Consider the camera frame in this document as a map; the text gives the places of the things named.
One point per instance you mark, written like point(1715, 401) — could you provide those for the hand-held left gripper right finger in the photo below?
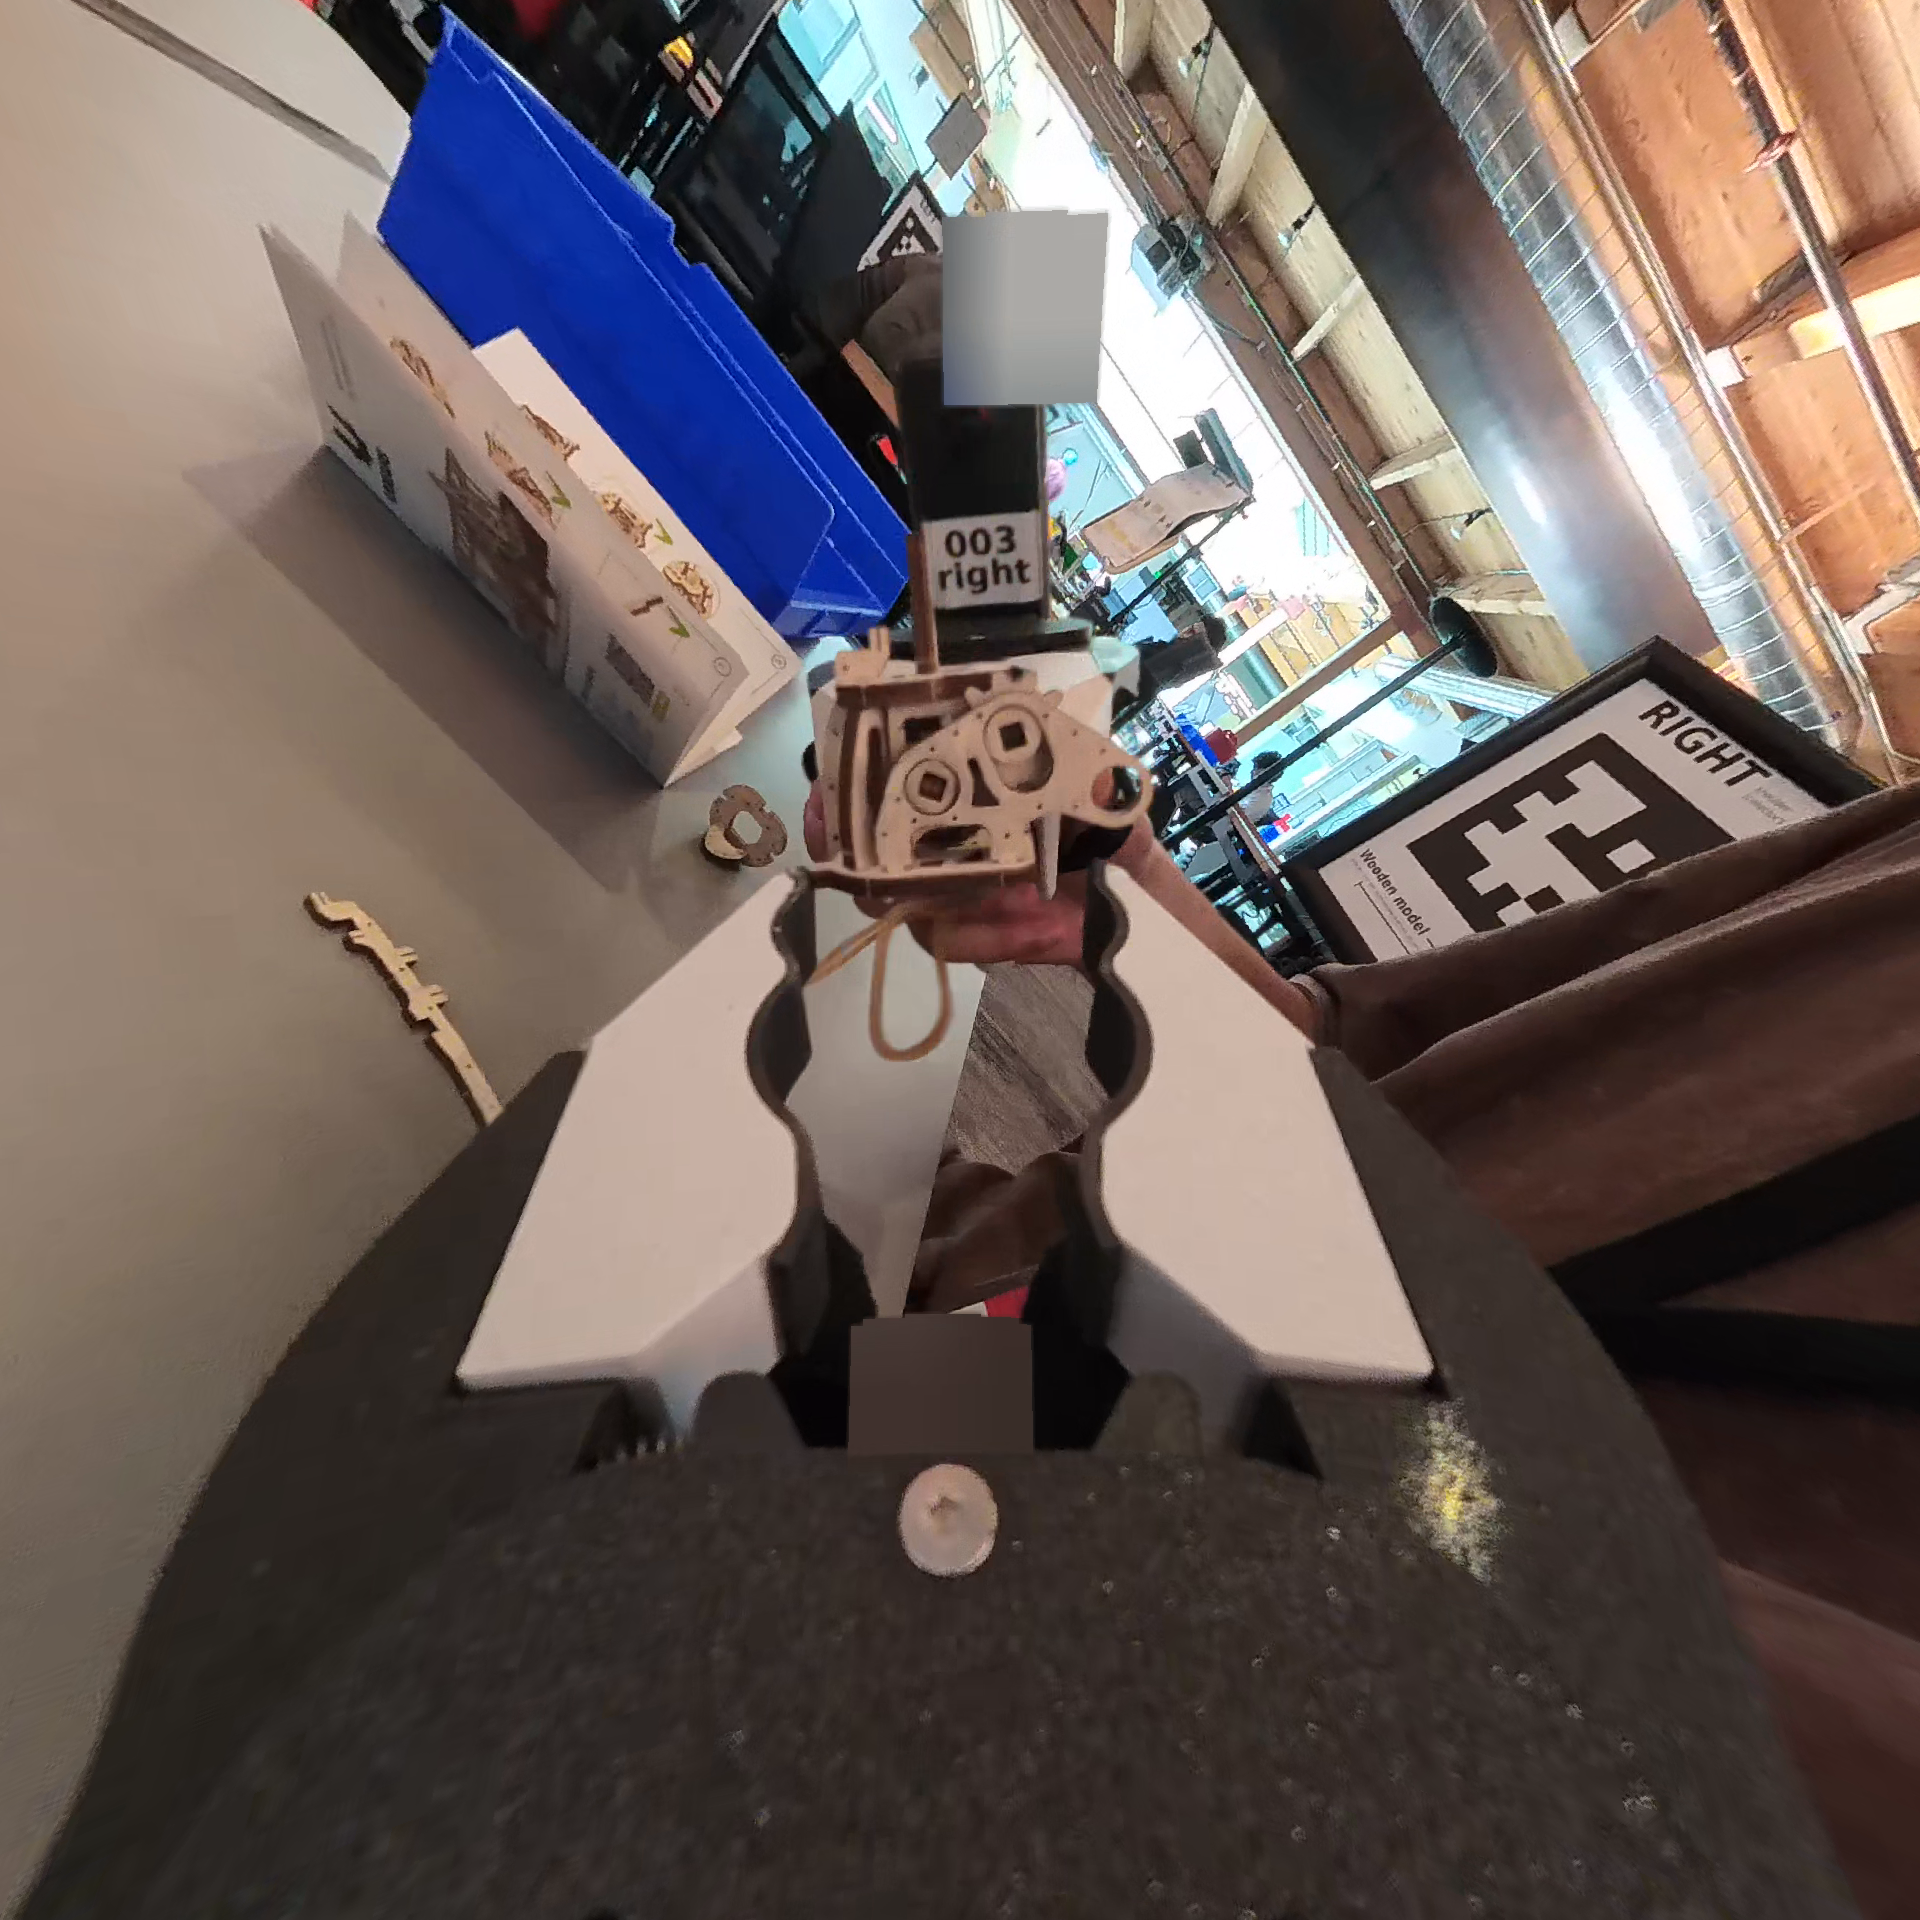
point(1260, 1201)

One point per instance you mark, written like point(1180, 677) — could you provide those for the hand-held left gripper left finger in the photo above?
point(647, 1201)

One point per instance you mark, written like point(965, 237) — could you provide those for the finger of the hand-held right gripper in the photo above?
point(1109, 693)
point(829, 719)

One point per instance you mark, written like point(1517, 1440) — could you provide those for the wooden model assembly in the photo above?
point(973, 759)

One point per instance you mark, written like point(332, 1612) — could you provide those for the tan rubber band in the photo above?
point(878, 1006)

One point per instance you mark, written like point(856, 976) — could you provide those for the long notched wooden strip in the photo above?
point(414, 997)

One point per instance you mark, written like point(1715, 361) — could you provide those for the person's right forearm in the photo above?
point(1574, 1020)

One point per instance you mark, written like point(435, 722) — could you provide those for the small wooden model part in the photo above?
point(730, 842)

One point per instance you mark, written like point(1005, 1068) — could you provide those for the person's right hand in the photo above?
point(1021, 927)

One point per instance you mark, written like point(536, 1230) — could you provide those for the small marker sign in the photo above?
point(904, 225)

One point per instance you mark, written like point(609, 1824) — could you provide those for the blue plastic bin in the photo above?
point(599, 329)

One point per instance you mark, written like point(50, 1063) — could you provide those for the instruction booklet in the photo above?
point(452, 450)

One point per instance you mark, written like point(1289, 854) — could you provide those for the black steel beam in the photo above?
point(1426, 301)

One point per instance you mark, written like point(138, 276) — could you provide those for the black framed marker sign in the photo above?
point(1574, 811)

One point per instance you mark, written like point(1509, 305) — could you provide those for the silver ventilation duct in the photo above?
point(1574, 301)

